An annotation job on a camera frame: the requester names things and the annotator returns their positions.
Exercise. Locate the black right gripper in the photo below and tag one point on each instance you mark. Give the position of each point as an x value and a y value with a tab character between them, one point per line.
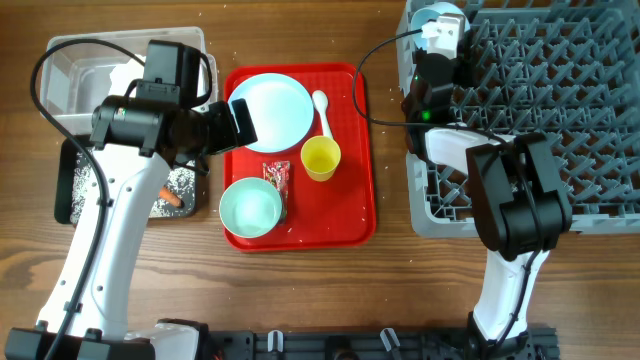
437	63

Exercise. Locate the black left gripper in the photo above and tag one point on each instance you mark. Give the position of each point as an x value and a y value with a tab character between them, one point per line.
226	136

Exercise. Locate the red snack wrapper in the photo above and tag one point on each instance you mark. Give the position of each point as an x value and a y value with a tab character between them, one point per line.
277	174

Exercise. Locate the light blue bowl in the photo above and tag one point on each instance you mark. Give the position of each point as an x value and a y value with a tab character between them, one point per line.
431	13

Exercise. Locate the green bowl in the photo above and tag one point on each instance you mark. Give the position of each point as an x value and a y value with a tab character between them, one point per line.
250	207

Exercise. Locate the yellow plastic cup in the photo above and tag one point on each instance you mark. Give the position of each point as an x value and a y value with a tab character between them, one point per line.
320	156

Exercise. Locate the white rice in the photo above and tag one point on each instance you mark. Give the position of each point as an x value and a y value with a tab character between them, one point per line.
180	185

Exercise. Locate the orange carrot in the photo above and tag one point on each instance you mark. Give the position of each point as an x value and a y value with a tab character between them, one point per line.
172	199

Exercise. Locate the white napkin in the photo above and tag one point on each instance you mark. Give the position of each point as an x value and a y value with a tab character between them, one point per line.
122	75

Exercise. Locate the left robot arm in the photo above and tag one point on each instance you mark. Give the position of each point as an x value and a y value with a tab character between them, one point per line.
162	121

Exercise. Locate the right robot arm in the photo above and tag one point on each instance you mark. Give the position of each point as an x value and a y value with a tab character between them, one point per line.
519	203

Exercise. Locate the black waste tray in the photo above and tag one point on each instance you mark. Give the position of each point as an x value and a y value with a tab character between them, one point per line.
62	190

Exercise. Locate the grey dishwasher rack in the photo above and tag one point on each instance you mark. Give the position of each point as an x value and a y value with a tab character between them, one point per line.
568	70

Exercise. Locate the light blue plate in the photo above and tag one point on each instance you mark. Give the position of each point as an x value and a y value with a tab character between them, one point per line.
281	110

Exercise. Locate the white plastic spoon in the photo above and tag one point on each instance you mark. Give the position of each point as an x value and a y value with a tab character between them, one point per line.
321	102

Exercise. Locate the red plastic tray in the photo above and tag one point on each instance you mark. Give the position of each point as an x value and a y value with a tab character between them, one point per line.
338	212

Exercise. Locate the clear plastic bin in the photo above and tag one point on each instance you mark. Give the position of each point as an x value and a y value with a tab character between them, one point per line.
75	80

